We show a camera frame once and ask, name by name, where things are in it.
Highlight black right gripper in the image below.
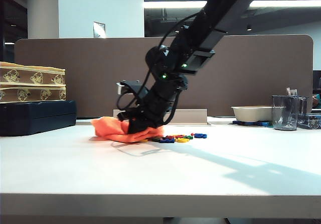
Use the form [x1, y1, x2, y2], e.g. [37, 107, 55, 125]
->
[116, 74, 189, 135]

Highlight orange microfibre cloth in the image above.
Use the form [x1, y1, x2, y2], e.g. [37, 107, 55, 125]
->
[90, 117, 165, 144]

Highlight brown desk partition panel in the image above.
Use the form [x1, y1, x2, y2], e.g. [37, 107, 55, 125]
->
[14, 34, 314, 121]

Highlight dark blue plastic case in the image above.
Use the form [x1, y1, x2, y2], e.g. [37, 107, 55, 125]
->
[0, 99, 77, 137]

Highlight brown cartoon-print box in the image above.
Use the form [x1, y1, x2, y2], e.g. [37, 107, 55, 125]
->
[0, 83, 67, 104]
[0, 61, 66, 86]

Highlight blue mat under bowl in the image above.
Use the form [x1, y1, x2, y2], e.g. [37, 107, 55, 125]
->
[232, 119, 274, 128]

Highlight white paper bowl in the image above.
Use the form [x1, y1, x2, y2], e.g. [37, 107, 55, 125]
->
[231, 105, 274, 122]

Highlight long ceiling light strip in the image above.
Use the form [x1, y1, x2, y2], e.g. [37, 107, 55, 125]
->
[143, 0, 321, 9]

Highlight clear plastic cup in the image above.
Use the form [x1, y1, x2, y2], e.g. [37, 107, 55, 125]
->
[271, 95, 299, 131]

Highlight clear pen holder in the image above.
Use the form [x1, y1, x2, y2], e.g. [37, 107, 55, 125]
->
[297, 95, 310, 116]

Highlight clear acrylic box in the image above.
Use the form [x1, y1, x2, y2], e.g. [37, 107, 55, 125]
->
[297, 113, 321, 130]

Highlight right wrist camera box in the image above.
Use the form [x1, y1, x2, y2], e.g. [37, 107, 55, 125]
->
[116, 79, 143, 95]

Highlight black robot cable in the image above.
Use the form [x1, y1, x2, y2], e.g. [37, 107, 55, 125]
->
[162, 83, 186, 126]
[115, 10, 209, 113]

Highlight wall notice sign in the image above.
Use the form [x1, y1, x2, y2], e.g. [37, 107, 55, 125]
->
[93, 21, 106, 39]

